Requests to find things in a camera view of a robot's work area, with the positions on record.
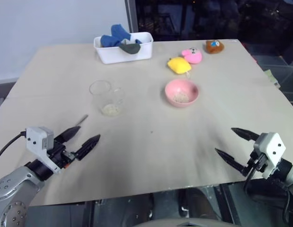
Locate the pink bowl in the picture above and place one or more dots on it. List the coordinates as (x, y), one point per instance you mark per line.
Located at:
(181, 92)

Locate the blue cloth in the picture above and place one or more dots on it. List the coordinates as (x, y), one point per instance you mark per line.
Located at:
(118, 36)

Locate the brown plush toy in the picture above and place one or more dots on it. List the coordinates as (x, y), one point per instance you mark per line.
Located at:
(214, 46)

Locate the white plastic bin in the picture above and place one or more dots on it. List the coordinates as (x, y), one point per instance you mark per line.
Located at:
(123, 52)

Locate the clear plastic storage box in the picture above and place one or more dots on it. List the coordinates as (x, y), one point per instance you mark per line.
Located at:
(276, 71)

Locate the clear glass measuring cup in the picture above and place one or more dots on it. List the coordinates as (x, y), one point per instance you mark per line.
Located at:
(106, 97)

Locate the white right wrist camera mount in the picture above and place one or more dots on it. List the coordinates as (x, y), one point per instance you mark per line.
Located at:
(271, 148)

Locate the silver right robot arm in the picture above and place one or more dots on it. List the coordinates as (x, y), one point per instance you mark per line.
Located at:
(287, 172)

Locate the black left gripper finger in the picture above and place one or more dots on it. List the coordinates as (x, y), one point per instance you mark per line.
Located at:
(70, 133)
(89, 146)

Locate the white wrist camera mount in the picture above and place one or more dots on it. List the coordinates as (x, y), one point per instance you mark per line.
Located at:
(271, 148)
(38, 142)

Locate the pink plush toy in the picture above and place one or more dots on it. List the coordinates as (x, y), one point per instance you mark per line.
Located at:
(192, 55)

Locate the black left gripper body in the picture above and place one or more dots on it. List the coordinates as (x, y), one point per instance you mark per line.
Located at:
(59, 154)

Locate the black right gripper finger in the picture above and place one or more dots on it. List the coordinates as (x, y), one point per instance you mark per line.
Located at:
(244, 134)
(229, 160)

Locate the dark grey cloth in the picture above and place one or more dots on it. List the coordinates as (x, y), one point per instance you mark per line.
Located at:
(130, 48)

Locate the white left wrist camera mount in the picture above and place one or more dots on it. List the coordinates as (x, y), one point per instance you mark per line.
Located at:
(38, 142)

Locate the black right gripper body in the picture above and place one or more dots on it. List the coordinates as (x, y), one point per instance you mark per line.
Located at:
(255, 163)

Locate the yellow plush toy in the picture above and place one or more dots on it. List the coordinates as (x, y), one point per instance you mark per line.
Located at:
(179, 66)

